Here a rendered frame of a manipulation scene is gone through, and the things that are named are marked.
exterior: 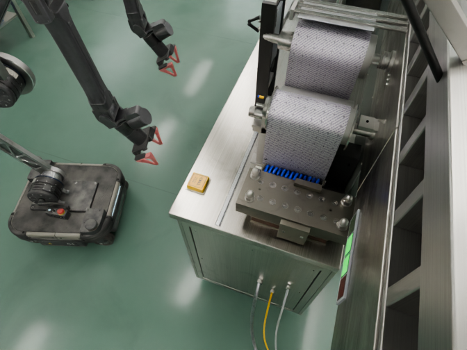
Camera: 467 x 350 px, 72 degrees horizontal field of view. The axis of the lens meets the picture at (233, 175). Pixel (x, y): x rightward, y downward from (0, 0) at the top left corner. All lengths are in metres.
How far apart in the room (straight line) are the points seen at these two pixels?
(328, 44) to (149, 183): 1.71
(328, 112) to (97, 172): 1.68
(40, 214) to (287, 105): 1.73
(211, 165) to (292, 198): 0.40
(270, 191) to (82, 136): 2.06
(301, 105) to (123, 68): 2.62
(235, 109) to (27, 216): 1.45
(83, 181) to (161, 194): 0.52
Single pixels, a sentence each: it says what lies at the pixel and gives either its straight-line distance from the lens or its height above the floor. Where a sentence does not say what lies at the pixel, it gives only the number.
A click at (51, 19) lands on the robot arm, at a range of 0.92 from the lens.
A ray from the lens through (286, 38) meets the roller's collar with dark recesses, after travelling 1.21.
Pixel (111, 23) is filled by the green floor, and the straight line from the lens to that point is 4.15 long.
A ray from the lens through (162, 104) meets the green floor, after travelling 2.98.
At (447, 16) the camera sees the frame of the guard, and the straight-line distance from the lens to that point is 0.66.
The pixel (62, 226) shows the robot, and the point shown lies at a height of 0.24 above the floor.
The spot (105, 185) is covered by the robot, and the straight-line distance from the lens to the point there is 2.25.
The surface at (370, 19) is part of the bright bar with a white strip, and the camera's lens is 1.19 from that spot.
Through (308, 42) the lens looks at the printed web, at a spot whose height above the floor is 1.38.
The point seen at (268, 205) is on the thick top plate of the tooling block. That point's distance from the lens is 1.12.
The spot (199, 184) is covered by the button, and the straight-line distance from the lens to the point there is 1.29.
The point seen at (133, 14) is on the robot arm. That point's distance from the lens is 1.46.
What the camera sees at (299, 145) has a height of 1.18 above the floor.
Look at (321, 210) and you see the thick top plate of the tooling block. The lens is 1.15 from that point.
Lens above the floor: 2.01
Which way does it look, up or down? 56 degrees down
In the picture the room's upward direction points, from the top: straight up
